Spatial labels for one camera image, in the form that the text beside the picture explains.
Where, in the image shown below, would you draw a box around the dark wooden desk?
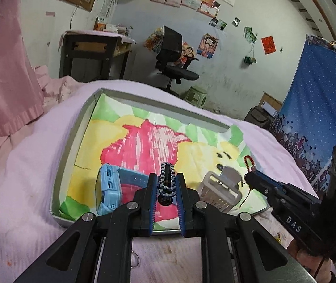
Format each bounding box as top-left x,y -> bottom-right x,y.
59,32 -> 133,82

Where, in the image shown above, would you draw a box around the green plastic stool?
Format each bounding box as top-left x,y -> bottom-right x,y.
184,85 -> 207,108

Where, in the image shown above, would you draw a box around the dark bag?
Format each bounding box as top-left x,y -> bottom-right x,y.
244,106 -> 275,129

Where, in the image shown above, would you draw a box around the group of small wall photos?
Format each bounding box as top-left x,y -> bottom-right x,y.
209,1 -> 257,45

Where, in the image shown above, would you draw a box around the stack of books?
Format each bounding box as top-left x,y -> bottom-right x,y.
105,24 -> 133,36

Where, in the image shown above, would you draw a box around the grey shallow box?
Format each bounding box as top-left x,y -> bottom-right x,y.
50,88 -> 270,237

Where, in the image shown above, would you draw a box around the red paper square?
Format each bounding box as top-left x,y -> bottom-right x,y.
261,35 -> 275,55

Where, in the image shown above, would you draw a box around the blue smart watch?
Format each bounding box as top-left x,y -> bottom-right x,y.
95,163 -> 151,216

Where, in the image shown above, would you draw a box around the cartoon figures wall poster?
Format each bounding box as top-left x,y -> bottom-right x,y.
180,42 -> 197,67

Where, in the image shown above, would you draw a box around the person's right hand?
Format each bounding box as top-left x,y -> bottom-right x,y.
287,240 -> 336,283

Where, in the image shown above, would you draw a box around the colourful painted paper liner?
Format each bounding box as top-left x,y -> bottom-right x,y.
59,93 -> 267,232

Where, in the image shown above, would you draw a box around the grey hair claw clip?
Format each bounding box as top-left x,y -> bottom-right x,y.
197,166 -> 244,213

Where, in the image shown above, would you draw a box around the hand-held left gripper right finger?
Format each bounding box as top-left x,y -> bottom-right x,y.
175,173 -> 317,283

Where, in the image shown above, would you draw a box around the black office chair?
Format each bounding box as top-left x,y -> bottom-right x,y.
150,25 -> 200,93

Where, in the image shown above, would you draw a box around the red beaded string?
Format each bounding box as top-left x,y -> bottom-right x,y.
239,155 -> 257,210

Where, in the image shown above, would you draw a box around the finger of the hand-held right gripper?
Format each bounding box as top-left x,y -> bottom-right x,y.
252,168 -> 288,191
245,173 -> 276,197

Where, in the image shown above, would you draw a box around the pink curtain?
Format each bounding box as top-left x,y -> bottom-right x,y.
0,0 -> 46,142

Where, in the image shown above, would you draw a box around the black white braided bracelet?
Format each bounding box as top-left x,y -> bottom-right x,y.
156,162 -> 177,207

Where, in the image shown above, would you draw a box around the colourful patterned wall poster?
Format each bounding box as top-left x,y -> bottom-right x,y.
144,27 -> 164,52

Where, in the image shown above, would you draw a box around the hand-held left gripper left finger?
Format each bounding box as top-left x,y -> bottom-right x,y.
15,173 -> 158,283

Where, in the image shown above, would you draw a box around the blue printed curtain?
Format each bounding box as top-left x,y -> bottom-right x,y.
268,34 -> 336,242

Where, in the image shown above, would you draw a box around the hanging paper sheets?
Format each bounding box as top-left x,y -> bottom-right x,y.
101,0 -> 120,21

